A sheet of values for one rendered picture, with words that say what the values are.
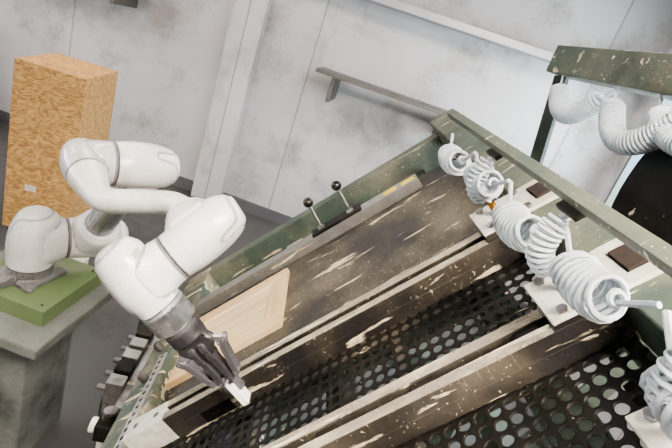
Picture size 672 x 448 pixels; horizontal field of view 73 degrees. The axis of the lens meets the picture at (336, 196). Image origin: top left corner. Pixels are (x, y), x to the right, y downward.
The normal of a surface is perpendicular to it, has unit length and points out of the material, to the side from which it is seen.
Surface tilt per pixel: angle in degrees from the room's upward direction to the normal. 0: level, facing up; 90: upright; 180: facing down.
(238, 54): 90
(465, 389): 90
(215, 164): 90
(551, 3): 90
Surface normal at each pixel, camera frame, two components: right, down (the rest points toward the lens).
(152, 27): -0.16, 0.29
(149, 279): 0.43, 0.05
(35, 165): 0.04, 0.36
